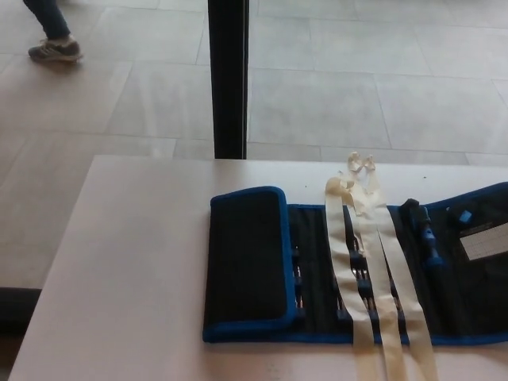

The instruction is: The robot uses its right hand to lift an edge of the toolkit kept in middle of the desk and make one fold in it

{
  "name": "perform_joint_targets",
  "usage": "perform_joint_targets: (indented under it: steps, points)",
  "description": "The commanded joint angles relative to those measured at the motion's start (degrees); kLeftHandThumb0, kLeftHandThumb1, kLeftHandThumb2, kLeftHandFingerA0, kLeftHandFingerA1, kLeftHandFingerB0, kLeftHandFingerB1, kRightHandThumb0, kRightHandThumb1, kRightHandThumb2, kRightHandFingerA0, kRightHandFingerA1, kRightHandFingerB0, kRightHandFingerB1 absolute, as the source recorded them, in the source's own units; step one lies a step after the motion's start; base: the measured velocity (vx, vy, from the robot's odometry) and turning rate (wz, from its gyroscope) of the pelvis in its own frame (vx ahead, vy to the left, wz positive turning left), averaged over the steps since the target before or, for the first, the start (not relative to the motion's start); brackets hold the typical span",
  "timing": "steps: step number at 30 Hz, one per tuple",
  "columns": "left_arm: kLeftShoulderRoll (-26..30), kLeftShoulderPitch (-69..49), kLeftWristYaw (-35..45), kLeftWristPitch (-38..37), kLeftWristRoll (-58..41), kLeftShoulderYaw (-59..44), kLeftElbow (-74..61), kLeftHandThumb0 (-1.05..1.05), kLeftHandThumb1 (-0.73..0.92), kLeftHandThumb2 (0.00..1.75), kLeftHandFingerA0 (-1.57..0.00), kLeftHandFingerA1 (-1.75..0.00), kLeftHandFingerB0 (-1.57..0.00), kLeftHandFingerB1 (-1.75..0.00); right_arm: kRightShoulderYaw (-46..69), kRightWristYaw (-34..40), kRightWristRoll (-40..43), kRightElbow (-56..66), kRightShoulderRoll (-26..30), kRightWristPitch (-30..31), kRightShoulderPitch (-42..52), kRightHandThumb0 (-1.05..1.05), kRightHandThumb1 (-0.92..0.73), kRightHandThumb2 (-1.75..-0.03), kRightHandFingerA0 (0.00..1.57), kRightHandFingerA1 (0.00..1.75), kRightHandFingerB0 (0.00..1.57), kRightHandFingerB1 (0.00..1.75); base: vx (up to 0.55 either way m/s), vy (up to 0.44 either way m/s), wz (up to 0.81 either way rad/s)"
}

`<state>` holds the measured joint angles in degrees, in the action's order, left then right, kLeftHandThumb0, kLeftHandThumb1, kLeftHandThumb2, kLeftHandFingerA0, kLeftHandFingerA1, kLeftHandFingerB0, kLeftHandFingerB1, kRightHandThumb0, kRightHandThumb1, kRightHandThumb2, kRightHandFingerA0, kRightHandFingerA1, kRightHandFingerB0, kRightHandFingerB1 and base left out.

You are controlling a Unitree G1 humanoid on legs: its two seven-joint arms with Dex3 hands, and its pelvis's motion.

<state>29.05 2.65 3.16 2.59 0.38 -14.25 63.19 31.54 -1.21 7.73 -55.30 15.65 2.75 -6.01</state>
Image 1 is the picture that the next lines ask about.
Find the black blue-trimmed toolkit pouch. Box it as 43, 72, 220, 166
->
202, 181, 508, 346

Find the beige tape strip curled end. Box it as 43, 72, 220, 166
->
324, 177, 384, 381

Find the black vertical pillar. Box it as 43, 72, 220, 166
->
206, 0, 252, 160

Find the beige tape strip twisted end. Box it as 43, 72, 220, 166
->
363, 154, 440, 381

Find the white printed card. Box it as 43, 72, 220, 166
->
459, 222, 508, 262

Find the grey sneaker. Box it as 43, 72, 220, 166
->
27, 34, 85, 64

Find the person leg in jeans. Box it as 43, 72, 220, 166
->
22, 0, 72, 41

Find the black blue screwdriver handle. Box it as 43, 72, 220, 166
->
398, 197, 450, 275

